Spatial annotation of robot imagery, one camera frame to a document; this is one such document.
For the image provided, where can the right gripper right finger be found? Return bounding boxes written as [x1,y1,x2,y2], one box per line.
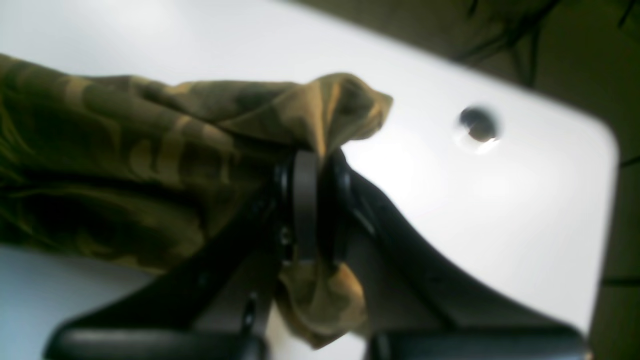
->
[330,150,589,360]

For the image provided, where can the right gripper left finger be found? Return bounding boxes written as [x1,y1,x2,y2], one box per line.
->
[44,150,318,360]

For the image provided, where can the camouflage pattern T-shirt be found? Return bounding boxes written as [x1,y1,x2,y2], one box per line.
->
[0,52,393,349]

